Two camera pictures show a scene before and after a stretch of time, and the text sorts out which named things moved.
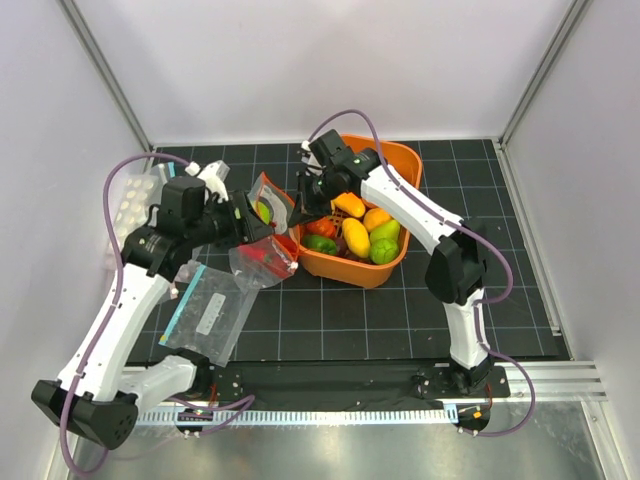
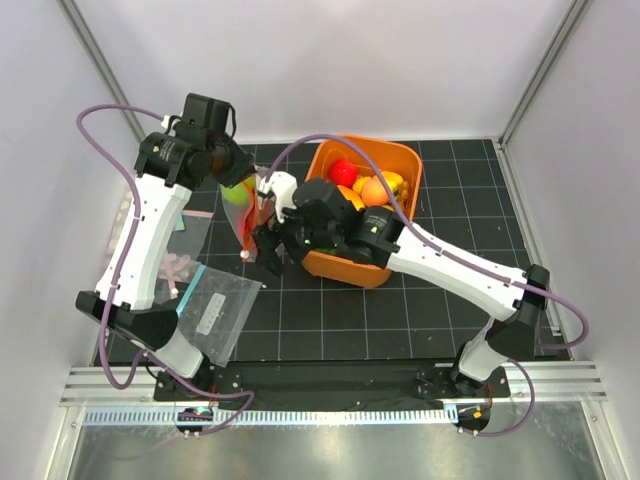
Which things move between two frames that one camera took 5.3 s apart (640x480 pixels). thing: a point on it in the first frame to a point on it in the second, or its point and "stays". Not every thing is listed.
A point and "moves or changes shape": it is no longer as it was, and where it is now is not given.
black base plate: x=350 y=387 stays
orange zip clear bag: x=270 y=259 moves or changes shape
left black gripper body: x=219 y=224 to x=229 y=160
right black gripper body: x=318 y=190 to x=291 y=230
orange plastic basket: x=397 y=157 stays
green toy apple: x=263 y=209 to x=240 y=193
